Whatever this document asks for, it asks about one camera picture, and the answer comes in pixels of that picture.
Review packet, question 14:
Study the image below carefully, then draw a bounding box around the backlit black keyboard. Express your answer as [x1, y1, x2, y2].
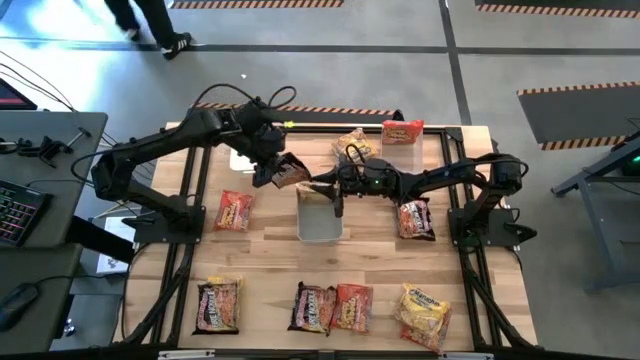
[0, 178, 55, 248]

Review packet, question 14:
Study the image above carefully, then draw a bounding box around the dark monitor screen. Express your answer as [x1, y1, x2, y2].
[0, 78, 39, 111]

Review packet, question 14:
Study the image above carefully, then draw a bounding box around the black T-handle tool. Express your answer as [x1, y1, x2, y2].
[64, 127, 94, 149]

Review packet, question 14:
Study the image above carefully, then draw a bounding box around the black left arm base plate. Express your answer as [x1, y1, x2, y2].
[122, 207, 207, 245]

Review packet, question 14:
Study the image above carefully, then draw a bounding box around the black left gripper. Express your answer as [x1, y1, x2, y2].
[242, 105, 297, 189]

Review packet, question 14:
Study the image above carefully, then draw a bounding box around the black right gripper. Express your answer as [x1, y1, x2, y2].
[312, 158, 401, 220]

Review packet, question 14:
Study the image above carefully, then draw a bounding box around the white printed paper sheet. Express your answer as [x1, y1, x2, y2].
[95, 215, 137, 275]

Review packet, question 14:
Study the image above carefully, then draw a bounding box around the grey plastic bin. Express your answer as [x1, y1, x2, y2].
[295, 180, 345, 244]

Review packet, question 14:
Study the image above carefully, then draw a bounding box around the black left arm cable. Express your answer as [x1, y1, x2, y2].
[192, 82, 299, 124]

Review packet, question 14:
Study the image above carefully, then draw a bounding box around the grey side desk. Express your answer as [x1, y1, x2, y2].
[0, 110, 109, 354]

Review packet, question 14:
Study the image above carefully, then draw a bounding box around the white plastic bin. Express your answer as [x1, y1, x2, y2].
[229, 144, 271, 176]

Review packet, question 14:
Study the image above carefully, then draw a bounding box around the black Fire Noodle pack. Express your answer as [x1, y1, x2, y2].
[287, 281, 337, 336]
[269, 152, 312, 190]
[397, 199, 437, 243]
[192, 279, 242, 336]

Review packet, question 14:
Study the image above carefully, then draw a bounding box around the clear plastic bin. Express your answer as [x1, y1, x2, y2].
[380, 119, 426, 176]

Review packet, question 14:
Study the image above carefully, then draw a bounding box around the black clamp mount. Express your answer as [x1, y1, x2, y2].
[37, 134, 75, 169]

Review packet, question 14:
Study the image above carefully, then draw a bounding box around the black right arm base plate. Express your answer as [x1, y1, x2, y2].
[448, 207, 539, 247]

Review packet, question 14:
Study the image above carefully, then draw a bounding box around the grey-blue metal cart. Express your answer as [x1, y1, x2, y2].
[549, 130, 640, 294]

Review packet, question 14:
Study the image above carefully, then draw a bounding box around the black device with green light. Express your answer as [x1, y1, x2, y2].
[619, 152, 640, 177]

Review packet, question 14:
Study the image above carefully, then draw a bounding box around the black hazard-striped floor mat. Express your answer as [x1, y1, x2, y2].
[516, 81, 640, 152]
[192, 102, 405, 125]
[474, 0, 640, 20]
[167, 0, 346, 10]

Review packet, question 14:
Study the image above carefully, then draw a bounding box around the black computer mouse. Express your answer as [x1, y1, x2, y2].
[0, 282, 41, 332]

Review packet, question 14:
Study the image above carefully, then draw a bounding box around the small black device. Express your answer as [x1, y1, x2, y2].
[0, 138, 34, 156]

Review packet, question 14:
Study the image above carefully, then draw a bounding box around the black floor cable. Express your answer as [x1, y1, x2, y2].
[0, 49, 76, 114]

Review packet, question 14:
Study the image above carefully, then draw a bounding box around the black flat bar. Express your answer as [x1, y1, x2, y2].
[64, 215, 136, 265]

